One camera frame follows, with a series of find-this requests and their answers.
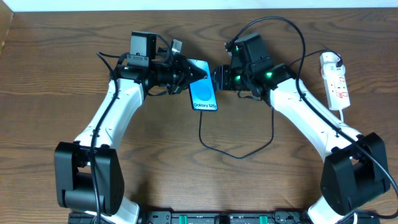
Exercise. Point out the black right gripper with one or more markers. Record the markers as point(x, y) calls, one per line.
point(221, 78)

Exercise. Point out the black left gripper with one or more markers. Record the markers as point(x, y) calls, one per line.
point(183, 74)

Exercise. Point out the blue Galaxy smartphone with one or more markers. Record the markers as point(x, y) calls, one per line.
point(202, 93)

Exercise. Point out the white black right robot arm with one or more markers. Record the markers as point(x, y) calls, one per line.
point(355, 169)

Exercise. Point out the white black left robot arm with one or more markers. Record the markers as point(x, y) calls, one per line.
point(88, 174)

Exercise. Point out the white USB charger adapter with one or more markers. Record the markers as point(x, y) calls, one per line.
point(331, 70)

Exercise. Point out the white power strip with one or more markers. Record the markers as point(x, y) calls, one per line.
point(336, 88)

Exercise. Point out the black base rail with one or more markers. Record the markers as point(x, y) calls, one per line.
point(166, 217)

